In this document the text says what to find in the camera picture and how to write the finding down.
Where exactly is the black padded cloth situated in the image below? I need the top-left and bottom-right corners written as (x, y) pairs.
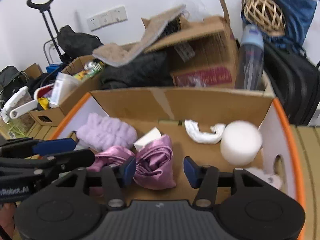
top-left (100, 51), bottom-right (176, 90)

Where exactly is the white plastic packet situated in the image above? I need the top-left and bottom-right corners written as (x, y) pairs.
top-left (49, 72), bottom-right (82, 108)

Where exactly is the purple fluffy headband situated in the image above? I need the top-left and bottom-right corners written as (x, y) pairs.
top-left (76, 112), bottom-right (138, 153)

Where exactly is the orange rimmed cardboard box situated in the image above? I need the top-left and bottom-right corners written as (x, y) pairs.
top-left (47, 87), bottom-right (307, 240)

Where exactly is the white wall socket strip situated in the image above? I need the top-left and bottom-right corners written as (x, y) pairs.
top-left (86, 5), bottom-right (128, 31)

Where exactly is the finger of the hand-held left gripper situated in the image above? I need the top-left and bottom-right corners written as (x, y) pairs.
top-left (0, 137), bottom-right (77, 158)
top-left (0, 149), bottom-right (95, 178)

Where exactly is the white sock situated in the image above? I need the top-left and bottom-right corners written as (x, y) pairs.
top-left (184, 119), bottom-right (227, 145)

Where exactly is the brown cardboard box with handle hole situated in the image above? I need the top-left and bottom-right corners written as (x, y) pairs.
top-left (28, 56), bottom-right (106, 127)

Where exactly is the large open cardboard box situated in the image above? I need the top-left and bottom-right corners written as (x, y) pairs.
top-left (141, 0), bottom-right (241, 89)

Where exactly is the clear water bottle blue cap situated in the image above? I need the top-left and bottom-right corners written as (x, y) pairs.
top-left (234, 24), bottom-right (265, 91)

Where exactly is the beige fuzzy mat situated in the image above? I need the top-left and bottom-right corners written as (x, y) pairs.
top-left (92, 4), bottom-right (188, 68)

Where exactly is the woven rattan ball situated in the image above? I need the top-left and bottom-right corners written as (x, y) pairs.
top-left (242, 0), bottom-right (286, 37)

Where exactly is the white foam roll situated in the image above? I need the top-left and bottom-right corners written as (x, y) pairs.
top-left (220, 120), bottom-right (263, 166)

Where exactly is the black trolley handle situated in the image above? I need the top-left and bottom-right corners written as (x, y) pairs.
top-left (26, 0), bottom-right (64, 64)

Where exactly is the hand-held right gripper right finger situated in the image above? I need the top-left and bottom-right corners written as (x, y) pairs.
top-left (183, 156), bottom-right (265, 210)

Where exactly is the blue plastic item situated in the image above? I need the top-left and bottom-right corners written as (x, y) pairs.
top-left (46, 64), bottom-right (62, 74)

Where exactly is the yellow small item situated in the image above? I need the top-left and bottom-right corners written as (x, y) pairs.
top-left (37, 97), bottom-right (50, 110)

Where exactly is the dark blue fabric bag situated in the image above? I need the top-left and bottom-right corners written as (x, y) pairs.
top-left (241, 0), bottom-right (318, 55)

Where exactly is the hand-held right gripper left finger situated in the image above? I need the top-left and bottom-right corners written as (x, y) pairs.
top-left (55, 156), bottom-right (137, 210)

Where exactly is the white foam block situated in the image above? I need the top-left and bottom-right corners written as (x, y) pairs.
top-left (133, 127), bottom-right (163, 151)

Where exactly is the pink satin cloth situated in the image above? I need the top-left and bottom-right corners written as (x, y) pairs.
top-left (87, 134), bottom-right (177, 191)

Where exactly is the grey metal chair frame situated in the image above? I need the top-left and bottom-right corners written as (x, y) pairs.
top-left (43, 40), bottom-right (63, 67)

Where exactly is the green labelled bottle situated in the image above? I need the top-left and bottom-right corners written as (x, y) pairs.
top-left (84, 60), bottom-right (105, 78)

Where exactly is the clear jar with white clip lid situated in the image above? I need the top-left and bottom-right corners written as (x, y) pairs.
top-left (0, 86), bottom-right (38, 137)

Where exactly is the grey black backpack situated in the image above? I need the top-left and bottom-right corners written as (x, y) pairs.
top-left (0, 66), bottom-right (30, 108)

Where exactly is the black trolley bag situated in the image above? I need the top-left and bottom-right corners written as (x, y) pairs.
top-left (57, 25), bottom-right (104, 56)

